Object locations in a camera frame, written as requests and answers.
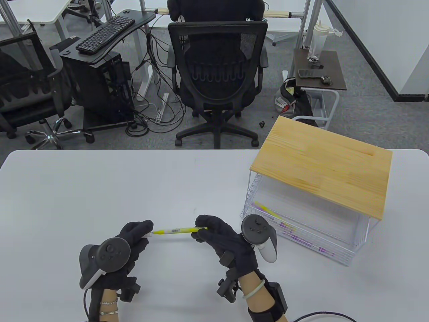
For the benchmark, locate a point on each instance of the person's right hand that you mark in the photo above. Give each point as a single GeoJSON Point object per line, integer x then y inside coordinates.
{"type": "Point", "coordinates": [228, 241]}

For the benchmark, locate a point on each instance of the person's left hand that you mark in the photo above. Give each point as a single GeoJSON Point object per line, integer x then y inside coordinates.
{"type": "Point", "coordinates": [134, 231]}

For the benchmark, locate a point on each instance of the yellow double-ended highlighter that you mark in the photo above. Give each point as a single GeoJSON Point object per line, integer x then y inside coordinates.
{"type": "Point", "coordinates": [177, 230]}
{"type": "Point", "coordinates": [266, 208]}

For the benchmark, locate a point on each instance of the purple double-ended highlighter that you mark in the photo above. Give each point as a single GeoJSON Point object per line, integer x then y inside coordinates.
{"type": "Point", "coordinates": [308, 245]}
{"type": "Point", "coordinates": [258, 207]}

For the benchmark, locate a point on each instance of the person's right forearm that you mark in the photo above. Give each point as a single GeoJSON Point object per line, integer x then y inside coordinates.
{"type": "Point", "coordinates": [258, 298]}

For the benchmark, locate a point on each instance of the person's left forearm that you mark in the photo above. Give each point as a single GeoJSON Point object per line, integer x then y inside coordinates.
{"type": "Point", "coordinates": [109, 295]}

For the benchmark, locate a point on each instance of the black right hand controller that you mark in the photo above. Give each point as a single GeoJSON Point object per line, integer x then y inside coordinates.
{"type": "Point", "coordinates": [256, 229]}

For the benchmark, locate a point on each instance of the pale green bangle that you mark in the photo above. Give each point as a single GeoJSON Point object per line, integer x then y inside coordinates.
{"type": "Point", "coordinates": [254, 291]}

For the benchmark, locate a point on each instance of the black right wrist module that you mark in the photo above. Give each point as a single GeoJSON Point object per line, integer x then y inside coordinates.
{"type": "Point", "coordinates": [278, 297]}

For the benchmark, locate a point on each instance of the wooden basket lid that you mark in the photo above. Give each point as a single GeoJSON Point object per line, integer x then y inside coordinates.
{"type": "Point", "coordinates": [321, 167]}

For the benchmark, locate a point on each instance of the small black floor object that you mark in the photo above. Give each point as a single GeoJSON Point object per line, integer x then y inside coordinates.
{"type": "Point", "coordinates": [261, 124]}

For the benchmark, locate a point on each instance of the white power strip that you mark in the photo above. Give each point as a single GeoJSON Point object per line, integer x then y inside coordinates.
{"type": "Point", "coordinates": [163, 107]}

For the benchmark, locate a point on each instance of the black computer tower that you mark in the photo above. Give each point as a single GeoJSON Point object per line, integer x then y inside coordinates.
{"type": "Point", "coordinates": [100, 90]}

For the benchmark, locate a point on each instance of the dark floor bag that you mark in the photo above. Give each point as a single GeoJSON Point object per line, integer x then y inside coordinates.
{"type": "Point", "coordinates": [298, 100]}

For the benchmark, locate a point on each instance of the white desk leg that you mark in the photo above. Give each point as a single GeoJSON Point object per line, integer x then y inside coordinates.
{"type": "Point", "coordinates": [149, 72]}

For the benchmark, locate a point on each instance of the black mesh office chair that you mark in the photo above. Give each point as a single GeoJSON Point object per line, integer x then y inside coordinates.
{"type": "Point", "coordinates": [30, 100]}
{"type": "Point", "coordinates": [218, 53]}

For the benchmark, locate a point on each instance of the bunch of keys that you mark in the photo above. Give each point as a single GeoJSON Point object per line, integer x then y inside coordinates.
{"type": "Point", "coordinates": [325, 80]}

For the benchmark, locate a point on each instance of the black keyboard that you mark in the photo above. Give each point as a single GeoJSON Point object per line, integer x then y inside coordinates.
{"type": "Point", "coordinates": [105, 33]}

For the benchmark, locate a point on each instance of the brown side table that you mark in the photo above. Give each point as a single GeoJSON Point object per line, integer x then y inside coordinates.
{"type": "Point", "coordinates": [335, 63]}

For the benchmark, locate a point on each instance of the black curved desk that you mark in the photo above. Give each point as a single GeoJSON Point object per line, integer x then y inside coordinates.
{"type": "Point", "coordinates": [140, 18]}

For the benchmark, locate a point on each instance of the clear tumbler bottle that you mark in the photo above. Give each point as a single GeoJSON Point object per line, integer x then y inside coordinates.
{"type": "Point", "coordinates": [316, 40]}

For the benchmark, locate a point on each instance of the white desk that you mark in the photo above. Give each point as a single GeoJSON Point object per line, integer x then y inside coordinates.
{"type": "Point", "coordinates": [33, 10]}

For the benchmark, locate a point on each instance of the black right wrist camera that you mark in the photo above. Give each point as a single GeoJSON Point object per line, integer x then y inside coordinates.
{"type": "Point", "coordinates": [229, 288]}

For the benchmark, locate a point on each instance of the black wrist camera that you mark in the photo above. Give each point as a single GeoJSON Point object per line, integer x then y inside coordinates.
{"type": "Point", "coordinates": [229, 288]}
{"type": "Point", "coordinates": [129, 290]}

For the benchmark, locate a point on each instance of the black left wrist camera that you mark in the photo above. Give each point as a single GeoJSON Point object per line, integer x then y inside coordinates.
{"type": "Point", "coordinates": [129, 290]}

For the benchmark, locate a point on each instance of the grey metal post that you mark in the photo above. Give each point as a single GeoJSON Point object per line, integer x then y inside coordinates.
{"type": "Point", "coordinates": [303, 23]}

